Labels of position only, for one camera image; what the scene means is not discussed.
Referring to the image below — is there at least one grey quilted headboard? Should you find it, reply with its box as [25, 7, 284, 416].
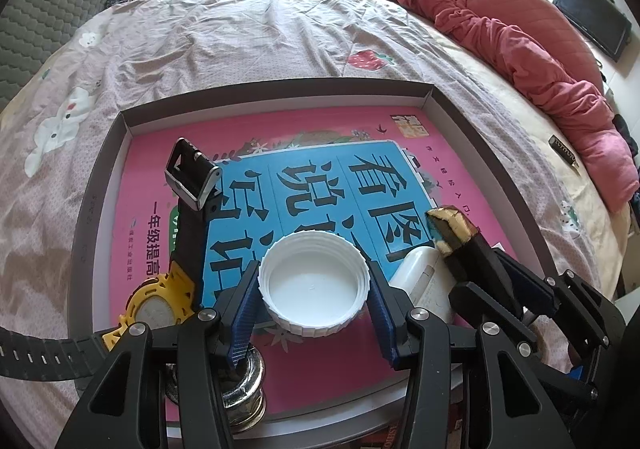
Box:
[0, 0, 141, 114]

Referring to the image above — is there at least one yellow watch with black strap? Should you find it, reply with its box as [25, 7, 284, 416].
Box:
[0, 136, 223, 382]

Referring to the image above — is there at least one white round plastic cap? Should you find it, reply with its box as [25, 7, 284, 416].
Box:
[258, 232, 372, 337]

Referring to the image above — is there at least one black stick with gold tip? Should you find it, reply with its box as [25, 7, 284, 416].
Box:
[425, 206, 521, 315]

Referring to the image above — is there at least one pink and blue book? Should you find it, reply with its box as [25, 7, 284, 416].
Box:
[107, 114, 506, 422]

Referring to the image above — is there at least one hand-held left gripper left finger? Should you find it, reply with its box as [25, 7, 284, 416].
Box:
[52, 274, 261, 449]

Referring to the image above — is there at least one shallow grey cardboard box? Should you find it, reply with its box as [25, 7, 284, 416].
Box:
[75, 79, 576, 437]

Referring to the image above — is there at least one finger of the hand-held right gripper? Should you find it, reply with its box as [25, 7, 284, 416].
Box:
[448, 280, 541, 360]
[492, 249, 628, 360]

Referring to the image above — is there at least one shiny metal cylinder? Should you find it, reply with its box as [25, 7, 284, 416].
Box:
[167, 346, 267, 425]

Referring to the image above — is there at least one pink quilt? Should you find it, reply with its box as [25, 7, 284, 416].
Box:
[360, 0, 640, 214]

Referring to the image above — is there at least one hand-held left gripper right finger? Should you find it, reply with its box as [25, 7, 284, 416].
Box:
[367, 261, 576, 449]

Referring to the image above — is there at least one black television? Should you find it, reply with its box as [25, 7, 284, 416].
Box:
[552, 0, 633, 62]

